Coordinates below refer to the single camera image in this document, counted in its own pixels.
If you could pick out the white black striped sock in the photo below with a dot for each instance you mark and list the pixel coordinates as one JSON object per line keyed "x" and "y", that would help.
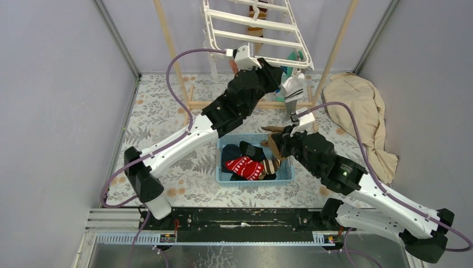
{"x": 293, "y": 91}

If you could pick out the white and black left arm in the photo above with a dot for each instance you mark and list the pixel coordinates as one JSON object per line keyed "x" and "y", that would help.
{"x": 223, "y": 115}

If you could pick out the black patterned sock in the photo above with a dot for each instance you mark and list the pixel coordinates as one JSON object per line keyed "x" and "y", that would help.
{"x": 255, "y": 153}

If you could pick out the beige cloth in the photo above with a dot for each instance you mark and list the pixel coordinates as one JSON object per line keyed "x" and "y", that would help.
{"x": 368, "y": 108}

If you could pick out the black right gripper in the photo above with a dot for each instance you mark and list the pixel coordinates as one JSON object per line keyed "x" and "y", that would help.
{"x": 283, "y": 139}

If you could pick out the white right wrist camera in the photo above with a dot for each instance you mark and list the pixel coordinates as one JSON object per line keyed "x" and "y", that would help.
{"x": 302, "y": 119}

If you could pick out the white plastic clip hanger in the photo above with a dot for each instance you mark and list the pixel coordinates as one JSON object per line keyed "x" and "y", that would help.
{"x": 270, "y": 25}

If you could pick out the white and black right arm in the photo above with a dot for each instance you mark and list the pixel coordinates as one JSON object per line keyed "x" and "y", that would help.
{"x": 420, "y": 230}

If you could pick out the light blue plastic basket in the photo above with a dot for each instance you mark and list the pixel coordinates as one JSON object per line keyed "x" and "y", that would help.
{"x": 284, "y": 175}

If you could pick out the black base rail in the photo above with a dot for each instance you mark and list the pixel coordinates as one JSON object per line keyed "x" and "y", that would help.
{"x": 243, "y": 224}

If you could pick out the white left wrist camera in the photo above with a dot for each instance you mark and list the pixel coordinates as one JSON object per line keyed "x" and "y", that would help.
{"x": 243, "y": 57}

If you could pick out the red white dotted sock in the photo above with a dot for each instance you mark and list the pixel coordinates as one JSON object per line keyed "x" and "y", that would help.
{"x": 246, "y": 168}

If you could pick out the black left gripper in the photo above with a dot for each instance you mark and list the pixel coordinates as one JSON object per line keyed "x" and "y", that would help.
{"x": 269, "y": 73}

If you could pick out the wooden drying rack frame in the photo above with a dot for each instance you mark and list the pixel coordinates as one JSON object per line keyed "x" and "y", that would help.
{"x": 188, "y": 105}

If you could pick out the brown tan sock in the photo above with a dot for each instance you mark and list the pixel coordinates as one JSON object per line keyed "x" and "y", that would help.
{"x": 271, "y": 142}

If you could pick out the brown white striped sock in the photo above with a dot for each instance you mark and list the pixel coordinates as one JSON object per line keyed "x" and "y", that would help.
{"x": 270, "y": 167}

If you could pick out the floral table mat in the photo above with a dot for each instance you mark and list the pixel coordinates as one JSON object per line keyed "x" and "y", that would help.
{"x": 191, "y": 182}

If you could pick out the navy blue sock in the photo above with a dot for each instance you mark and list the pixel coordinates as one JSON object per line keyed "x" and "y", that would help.
{"x": 229, "y": 152}

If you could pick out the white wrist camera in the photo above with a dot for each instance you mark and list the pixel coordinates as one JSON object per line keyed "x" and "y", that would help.
{"x": 302, "y": 119}
{"x": 243, "y": 57}

